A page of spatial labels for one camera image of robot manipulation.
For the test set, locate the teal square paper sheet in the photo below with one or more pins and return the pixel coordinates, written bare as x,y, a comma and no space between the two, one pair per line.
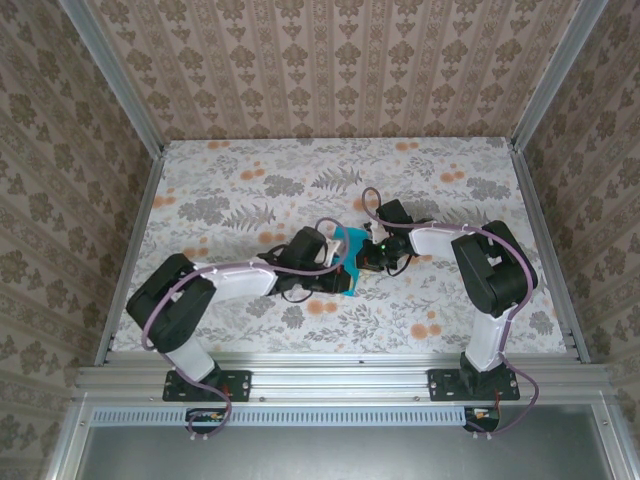
350,235

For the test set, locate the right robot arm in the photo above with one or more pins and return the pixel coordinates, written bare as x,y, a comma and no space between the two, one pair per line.
495,280

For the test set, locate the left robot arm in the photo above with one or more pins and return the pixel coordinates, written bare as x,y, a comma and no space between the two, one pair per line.
170,310

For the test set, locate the grey metal sheet panel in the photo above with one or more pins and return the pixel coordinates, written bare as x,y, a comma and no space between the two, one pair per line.
340,455

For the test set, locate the floral patterned table mat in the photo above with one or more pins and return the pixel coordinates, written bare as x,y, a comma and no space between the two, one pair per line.
225,165

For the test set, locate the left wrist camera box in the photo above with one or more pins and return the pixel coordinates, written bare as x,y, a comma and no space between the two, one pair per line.
332,250

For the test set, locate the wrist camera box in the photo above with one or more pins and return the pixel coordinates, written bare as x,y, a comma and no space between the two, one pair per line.
376,231
332,250

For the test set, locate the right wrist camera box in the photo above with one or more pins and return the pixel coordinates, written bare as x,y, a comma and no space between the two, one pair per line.
376,231

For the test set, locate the aluminium mounting rail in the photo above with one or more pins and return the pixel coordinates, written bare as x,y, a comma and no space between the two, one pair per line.
340,380

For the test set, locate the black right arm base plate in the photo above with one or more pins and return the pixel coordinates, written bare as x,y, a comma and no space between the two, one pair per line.
440,385

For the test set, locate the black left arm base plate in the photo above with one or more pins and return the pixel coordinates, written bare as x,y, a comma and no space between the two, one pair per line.
240,385

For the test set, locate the aluminium side rail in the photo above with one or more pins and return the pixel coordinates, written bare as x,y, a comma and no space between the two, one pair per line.
132,250
550,250

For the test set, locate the aluminium frame post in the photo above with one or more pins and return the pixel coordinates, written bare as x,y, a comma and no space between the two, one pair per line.
555,75
115,80

